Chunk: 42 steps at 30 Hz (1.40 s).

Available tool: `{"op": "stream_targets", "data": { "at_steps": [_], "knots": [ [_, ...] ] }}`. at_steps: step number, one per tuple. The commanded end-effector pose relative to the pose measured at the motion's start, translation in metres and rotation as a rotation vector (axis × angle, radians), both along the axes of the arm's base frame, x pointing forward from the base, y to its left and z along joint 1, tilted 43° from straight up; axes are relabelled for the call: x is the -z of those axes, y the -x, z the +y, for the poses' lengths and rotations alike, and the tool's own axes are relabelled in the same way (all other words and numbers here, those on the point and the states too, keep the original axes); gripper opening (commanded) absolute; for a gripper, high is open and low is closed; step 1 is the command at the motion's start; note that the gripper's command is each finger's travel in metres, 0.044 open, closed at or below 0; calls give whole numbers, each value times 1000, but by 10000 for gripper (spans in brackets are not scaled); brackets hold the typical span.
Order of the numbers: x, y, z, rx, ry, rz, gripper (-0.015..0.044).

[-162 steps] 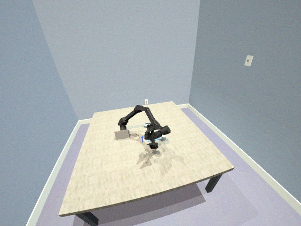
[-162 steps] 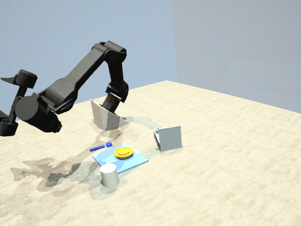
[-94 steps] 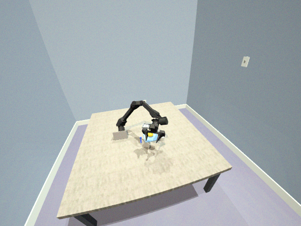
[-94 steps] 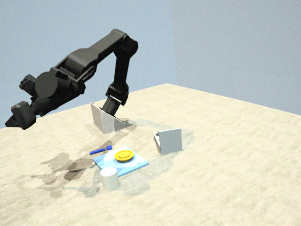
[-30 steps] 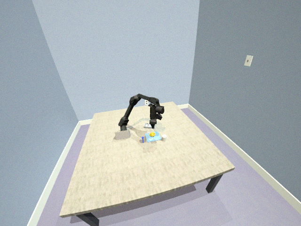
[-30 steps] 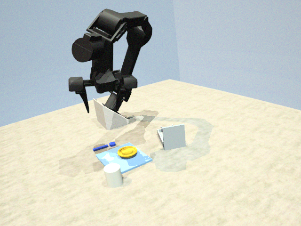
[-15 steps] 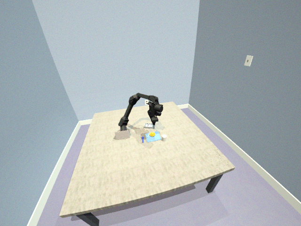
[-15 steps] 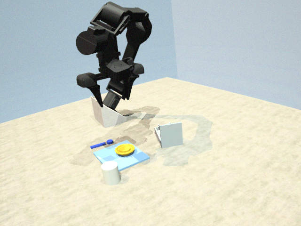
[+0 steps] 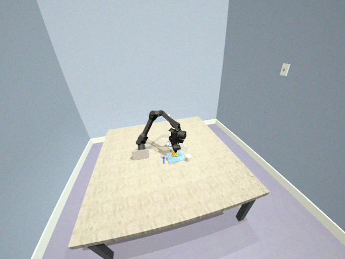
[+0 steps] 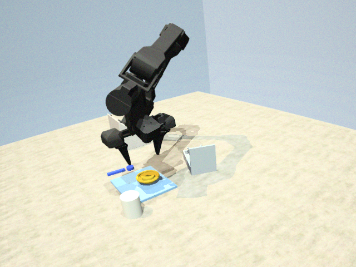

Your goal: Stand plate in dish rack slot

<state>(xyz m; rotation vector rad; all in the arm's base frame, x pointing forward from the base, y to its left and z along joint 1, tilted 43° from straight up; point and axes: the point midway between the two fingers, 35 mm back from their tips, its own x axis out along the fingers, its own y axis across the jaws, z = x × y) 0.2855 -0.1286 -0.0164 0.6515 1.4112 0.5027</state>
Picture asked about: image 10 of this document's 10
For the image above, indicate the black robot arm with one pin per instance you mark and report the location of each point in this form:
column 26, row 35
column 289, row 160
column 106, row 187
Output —
column 147, row 64

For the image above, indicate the yellow plate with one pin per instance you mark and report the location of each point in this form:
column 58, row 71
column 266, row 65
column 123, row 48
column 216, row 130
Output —
column 147, row 176

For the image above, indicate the white cylinder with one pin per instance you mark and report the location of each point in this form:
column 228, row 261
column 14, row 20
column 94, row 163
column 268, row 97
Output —
column 131, row 204

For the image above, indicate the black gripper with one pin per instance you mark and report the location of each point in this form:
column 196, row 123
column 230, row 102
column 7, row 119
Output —
column 113, row 138

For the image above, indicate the light blue mat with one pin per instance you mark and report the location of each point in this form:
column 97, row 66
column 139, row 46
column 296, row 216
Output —
column 145, row 191

